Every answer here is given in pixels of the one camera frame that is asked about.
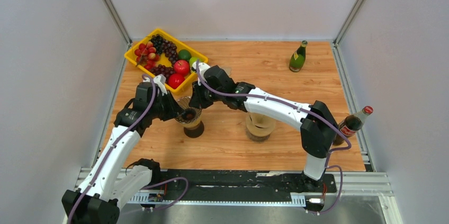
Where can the brown paper filter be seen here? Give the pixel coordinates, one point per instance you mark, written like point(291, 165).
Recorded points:
point(227, 70)
point(261, 121)

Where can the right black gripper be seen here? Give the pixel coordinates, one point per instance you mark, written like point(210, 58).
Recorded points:
point(199, 101)

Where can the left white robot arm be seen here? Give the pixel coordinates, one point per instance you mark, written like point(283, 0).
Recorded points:
point(101, 196)

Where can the green lime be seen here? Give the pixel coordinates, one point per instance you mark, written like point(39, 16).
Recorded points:
point(184, 55)

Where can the dark purple grape bunch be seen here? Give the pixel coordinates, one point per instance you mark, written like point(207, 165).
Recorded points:
point(165, 47)

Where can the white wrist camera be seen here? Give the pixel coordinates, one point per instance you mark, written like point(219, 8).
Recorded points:
point(200, 68)
point(158, 80)

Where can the red glass carafe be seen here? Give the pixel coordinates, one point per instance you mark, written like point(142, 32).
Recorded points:
point(195, 131)

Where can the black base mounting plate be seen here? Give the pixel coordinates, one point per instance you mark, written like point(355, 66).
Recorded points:
point(239, 186)

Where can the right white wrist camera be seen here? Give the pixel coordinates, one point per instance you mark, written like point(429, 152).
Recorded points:
point(200, 68)

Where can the green pear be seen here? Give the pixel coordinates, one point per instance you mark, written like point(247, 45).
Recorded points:
point(192, 60)

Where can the cola bottle red cap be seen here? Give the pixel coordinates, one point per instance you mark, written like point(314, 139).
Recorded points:
point(354, 122)

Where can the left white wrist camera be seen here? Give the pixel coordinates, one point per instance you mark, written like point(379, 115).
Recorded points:
point(158, 80)

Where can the red apple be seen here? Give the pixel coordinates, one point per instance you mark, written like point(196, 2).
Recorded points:
point(182, 67)
point(175, 80)

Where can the green glass bottle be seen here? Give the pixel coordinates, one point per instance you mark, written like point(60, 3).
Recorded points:
point(298, 58)

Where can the glass server with wooden collar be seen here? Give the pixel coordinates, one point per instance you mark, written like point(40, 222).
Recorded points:
point(257, 134)

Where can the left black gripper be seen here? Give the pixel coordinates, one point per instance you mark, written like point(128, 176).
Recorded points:
point(174, 110)

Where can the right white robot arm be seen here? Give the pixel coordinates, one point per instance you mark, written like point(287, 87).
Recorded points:
point(315, 122)

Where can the clear glass ribbed dripper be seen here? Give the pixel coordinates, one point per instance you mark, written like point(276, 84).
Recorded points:
point(189, 114)

